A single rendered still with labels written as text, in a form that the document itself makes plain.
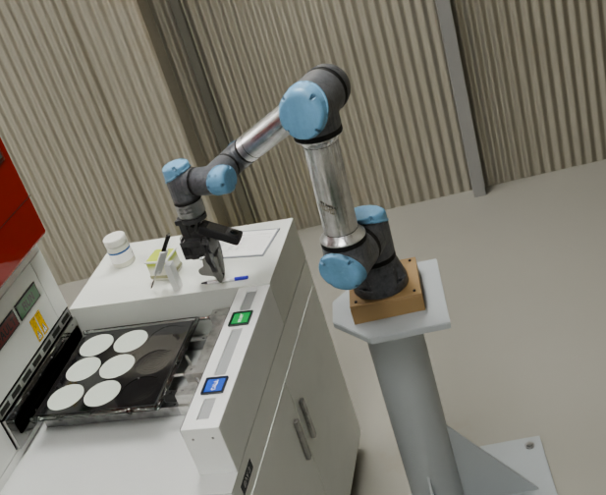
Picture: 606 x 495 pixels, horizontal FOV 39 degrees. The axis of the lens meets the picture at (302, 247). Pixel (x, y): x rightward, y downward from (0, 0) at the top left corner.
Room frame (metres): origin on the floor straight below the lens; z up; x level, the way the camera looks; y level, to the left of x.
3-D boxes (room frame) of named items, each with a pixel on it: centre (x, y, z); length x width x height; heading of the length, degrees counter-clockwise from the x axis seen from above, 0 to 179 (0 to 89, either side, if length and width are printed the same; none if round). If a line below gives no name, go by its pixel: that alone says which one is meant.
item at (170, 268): (2.15, 0.39, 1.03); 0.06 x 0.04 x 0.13; 71
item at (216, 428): (1.77, 0.25, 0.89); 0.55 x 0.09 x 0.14; 161
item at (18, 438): (2.01, 0.77, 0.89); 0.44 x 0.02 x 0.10; 161
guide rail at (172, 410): (1.82, 0.55, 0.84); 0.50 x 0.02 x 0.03; 71
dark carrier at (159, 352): (1.95, 0.57, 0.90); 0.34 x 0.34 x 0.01; 71
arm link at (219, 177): (2.07, 0.16, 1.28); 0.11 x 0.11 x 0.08; 56
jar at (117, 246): (2.40, 0.54, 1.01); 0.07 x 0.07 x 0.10
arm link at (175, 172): (2.11, 0.25, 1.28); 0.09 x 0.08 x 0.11; 56
